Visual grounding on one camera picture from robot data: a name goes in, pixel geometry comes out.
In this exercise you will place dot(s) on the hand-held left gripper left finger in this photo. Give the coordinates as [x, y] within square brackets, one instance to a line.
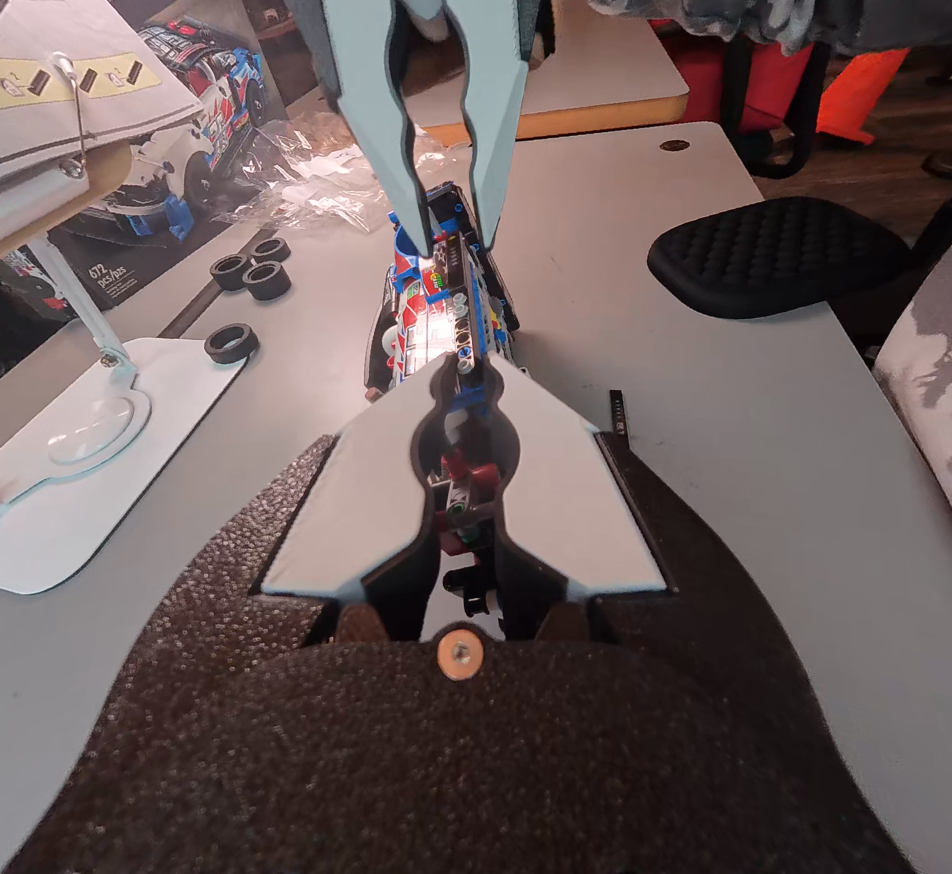
[349, 509]

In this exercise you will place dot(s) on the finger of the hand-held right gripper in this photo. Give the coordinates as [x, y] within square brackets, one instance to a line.
[491, 48]
[364, 56]

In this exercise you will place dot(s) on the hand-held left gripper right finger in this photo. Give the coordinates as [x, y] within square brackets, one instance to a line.
[580, 509]

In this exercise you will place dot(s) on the black toy brick beam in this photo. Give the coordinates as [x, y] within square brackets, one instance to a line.
[621, 413]

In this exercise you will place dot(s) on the brick-built toy race car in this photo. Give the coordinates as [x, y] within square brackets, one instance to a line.
[424, 316]

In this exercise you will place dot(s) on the grey desk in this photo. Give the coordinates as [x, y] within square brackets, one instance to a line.
[706, 443]

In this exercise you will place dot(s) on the grey table with wooden edge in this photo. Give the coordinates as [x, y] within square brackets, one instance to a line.
[595, 63]

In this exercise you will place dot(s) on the race car set box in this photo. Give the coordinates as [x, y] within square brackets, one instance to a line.
[186, 11]

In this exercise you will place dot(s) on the clear plastic bag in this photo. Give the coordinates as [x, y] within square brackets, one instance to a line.
[312, 175]

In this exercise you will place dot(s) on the black toy tyre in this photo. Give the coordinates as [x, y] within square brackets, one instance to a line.
[232, 346]
[269, 249]
[268, 282]
[229, 273]

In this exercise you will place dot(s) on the instruction booklet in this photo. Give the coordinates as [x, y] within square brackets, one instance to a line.
[67, 4]

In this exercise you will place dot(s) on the pale blue stand base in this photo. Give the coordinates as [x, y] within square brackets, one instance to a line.
[89, 517]

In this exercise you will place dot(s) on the red object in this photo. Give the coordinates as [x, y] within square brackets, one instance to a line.
[773, 86]

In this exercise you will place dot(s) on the black mesh chair seat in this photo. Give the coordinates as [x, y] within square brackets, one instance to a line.
[773, 257]

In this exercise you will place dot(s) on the orange object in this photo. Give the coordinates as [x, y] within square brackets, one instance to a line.
[863, 93]

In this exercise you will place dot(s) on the black chair frame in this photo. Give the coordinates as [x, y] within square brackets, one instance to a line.
[736, 108]

